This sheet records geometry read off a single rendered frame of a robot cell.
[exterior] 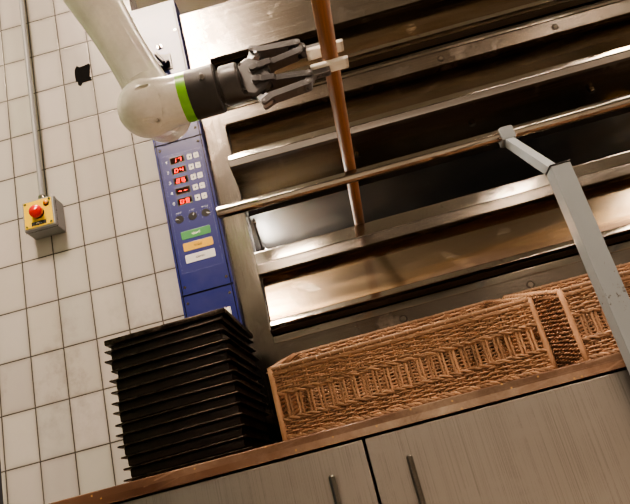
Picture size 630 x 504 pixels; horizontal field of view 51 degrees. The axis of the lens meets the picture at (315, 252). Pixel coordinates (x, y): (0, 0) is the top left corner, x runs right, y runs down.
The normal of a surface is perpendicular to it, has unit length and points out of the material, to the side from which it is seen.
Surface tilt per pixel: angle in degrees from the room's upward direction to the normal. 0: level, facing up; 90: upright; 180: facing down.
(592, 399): 90
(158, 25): 90
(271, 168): 170
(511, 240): 70
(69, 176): 90
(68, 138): 90
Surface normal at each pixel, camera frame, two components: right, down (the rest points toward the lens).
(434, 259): -0.18, -0.62
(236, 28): -0.11, -0.33
